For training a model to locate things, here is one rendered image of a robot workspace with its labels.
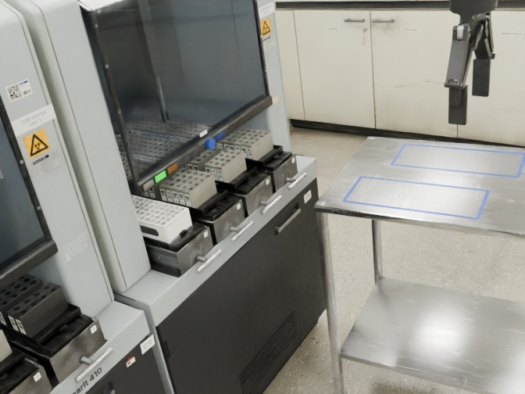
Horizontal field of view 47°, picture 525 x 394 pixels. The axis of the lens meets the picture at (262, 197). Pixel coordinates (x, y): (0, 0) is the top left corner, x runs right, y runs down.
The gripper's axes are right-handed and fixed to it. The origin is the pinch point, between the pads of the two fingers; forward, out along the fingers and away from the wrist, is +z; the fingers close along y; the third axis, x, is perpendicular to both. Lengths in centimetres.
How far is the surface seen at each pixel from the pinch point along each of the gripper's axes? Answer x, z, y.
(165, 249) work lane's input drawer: 70, 40, -17
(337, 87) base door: 145, 87, 219
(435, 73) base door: 82, 74, 219
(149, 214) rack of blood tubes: 78, 34, -12
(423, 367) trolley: 17, 92, 22
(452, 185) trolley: 14, 38, 36
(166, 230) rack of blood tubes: 70, 35, -15
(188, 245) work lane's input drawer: 66, 40, -12
